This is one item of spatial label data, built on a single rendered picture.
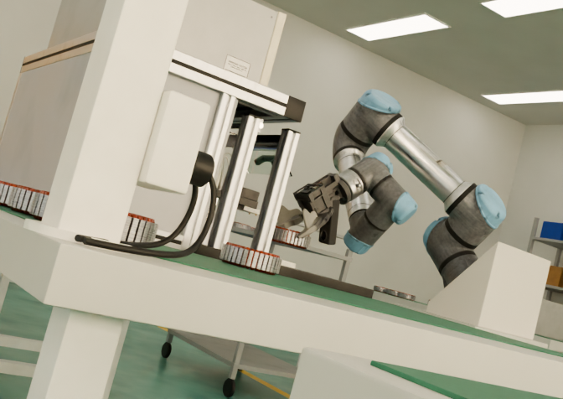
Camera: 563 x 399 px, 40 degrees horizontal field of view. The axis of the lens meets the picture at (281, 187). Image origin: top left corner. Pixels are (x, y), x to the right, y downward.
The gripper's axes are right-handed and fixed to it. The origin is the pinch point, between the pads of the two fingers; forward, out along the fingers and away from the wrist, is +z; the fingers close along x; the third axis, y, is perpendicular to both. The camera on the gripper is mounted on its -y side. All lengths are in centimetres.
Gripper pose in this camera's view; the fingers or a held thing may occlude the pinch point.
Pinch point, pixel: (284, 236)
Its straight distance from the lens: 187.8
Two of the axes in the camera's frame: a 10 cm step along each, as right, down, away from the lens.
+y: -3.8, -8.8, -2.9
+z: -7.6, 4.7, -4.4
